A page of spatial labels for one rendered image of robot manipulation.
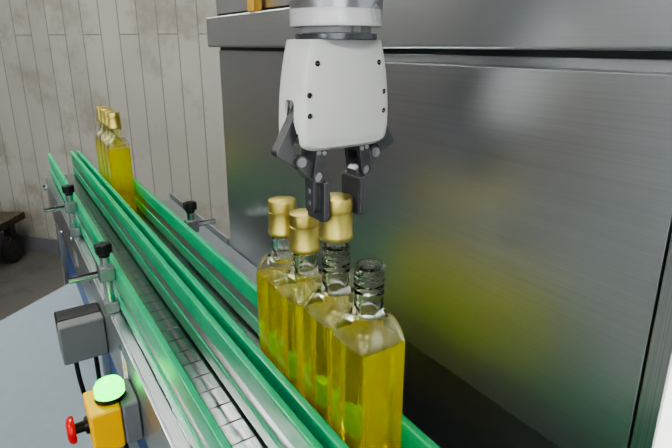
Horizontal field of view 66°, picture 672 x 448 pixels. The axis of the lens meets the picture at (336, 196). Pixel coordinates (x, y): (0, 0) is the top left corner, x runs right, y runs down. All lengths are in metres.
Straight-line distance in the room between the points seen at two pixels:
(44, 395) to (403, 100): 1.09
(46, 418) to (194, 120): 2.34
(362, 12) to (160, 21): 3.02
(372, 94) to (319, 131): 0.06
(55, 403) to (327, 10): 1.12
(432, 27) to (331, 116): 0.17
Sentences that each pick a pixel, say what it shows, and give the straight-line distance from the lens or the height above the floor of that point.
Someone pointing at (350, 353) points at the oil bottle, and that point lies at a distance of 0.51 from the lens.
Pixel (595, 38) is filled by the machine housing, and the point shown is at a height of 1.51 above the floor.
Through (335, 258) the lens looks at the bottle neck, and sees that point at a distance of 0.52.
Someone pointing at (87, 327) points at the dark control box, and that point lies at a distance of 1.12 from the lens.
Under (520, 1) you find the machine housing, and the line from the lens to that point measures 0.51.
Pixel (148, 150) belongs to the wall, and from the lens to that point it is 3.61.
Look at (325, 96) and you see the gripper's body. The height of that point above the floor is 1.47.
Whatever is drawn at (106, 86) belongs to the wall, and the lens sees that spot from 3.73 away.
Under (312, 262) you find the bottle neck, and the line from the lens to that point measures 0.58.
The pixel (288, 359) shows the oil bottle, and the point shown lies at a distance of 0.63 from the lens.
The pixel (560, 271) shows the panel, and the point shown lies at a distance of 0.49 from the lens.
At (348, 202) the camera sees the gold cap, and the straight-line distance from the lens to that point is 0.50.
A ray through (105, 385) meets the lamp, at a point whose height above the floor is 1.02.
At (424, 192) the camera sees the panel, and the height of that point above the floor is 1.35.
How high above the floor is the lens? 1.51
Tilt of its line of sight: 16 degrees down
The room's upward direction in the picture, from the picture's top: straight up
